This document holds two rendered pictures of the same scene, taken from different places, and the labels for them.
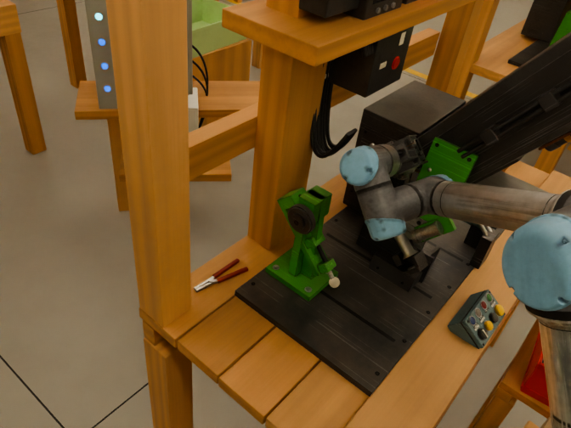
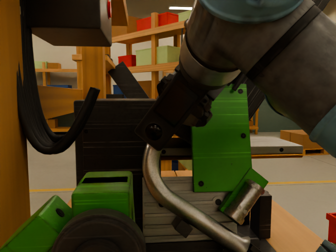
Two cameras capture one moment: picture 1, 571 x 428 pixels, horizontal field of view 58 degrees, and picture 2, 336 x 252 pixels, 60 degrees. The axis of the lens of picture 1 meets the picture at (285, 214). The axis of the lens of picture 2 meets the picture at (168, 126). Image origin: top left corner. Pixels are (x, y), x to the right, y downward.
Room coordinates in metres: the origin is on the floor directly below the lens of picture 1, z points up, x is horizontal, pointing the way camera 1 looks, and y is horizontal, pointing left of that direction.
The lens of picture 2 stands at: (0.73, 0.06, 1.25)
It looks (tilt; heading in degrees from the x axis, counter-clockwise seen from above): 6 degrees down; 320
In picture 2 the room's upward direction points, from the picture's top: straight up
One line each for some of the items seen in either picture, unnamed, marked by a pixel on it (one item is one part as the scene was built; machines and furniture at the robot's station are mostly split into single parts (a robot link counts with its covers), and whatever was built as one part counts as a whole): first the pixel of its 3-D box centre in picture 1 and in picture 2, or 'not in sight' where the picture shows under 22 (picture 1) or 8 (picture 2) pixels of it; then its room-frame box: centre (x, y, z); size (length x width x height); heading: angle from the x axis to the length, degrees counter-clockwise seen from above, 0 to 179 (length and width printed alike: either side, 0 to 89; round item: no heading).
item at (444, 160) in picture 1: (444, 178); (216, 134); (1.12, -0.39, 1.17); 0.13 x 0.12 x 0.20; 145
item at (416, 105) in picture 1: (402, 154); (123, 163); (1.38, -0.33, 1.07); 0.30 x 0.18 x 0.34; 145
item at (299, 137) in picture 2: not in sight; (313, 134); (3.55, -6.56, 0.37); 1.20 x 0.80 x 0.74; 63
